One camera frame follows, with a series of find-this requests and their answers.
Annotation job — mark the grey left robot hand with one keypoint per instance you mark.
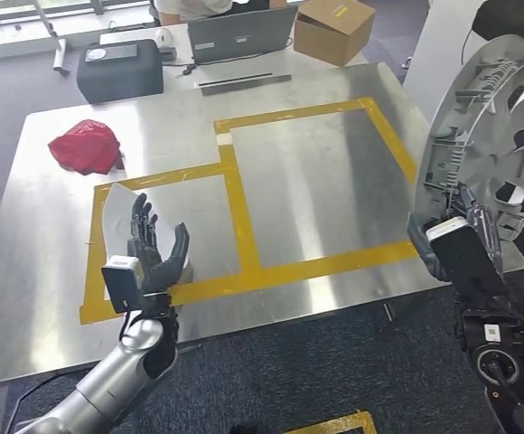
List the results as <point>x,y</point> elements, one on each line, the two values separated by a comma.
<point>153,269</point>

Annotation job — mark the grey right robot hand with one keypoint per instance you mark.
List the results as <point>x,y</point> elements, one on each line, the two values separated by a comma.
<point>490,239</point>

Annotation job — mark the silver plastic wheel hubcap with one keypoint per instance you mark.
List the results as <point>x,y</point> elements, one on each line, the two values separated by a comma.
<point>483,132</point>

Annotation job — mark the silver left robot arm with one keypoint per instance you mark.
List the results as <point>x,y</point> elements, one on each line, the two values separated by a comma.
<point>108,377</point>

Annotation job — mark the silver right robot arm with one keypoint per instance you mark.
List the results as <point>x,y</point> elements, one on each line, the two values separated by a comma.
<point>506,371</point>

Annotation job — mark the metal legged workbench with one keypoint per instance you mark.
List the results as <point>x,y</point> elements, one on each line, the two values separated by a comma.
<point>312,180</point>

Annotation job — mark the white plastic bag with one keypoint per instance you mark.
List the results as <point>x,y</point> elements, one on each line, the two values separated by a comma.
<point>117,227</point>

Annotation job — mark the red object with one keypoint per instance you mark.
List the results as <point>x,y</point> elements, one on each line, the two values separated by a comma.
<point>85,147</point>

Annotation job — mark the white cabinet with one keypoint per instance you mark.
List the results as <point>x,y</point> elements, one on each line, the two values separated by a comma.
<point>433,60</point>

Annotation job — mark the black equipment case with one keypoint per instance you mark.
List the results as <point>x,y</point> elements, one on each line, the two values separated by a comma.
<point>117,75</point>

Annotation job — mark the long grey metal bar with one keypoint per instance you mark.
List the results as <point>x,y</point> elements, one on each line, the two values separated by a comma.
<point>244,85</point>

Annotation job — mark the black case with yellow label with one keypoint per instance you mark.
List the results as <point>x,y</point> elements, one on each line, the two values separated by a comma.
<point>515,21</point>

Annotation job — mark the white round device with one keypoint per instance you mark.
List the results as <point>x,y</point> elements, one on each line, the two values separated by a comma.
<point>165,39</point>

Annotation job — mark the white table leg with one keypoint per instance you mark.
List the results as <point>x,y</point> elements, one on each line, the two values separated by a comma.
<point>60,60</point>

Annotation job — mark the grey open laptop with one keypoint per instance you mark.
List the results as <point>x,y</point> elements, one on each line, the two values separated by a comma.
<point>244,36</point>

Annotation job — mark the person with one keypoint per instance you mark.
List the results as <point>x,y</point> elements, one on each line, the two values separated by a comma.
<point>189,9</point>

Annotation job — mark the white desk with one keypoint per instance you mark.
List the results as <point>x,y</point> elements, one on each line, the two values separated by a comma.
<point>325,72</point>

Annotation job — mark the brown cardboard box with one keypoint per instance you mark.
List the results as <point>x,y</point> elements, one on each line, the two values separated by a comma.
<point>330,33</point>

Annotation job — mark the white low ledge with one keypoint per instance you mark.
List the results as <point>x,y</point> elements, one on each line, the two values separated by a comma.
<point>18,33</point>

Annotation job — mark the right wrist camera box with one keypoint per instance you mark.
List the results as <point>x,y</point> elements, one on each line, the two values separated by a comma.
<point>465,260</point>

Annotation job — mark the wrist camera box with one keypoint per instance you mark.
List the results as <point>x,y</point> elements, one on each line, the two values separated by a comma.
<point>119,287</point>
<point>465,260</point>

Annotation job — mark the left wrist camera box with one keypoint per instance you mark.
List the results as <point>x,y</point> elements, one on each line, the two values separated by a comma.
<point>119,287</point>

